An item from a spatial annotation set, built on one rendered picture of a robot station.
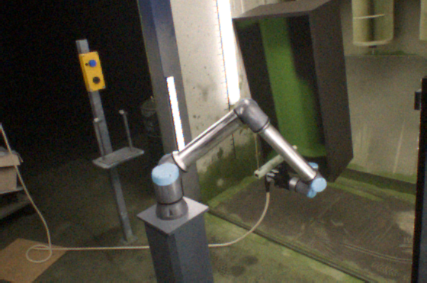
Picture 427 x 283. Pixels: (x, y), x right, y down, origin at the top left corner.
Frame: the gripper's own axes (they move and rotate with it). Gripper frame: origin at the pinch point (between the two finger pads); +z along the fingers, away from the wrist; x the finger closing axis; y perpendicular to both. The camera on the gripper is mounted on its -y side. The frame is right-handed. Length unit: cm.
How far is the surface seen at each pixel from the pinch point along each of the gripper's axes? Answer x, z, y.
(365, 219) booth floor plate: 58, -52, 54
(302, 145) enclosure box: 65, 8, 11
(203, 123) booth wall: 22, 79, -7
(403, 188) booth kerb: 108, -65, 48
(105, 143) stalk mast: -58, 104, -16
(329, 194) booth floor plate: 79, -13, 60
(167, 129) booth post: -11, 88, -13
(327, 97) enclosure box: 28, -28, -51
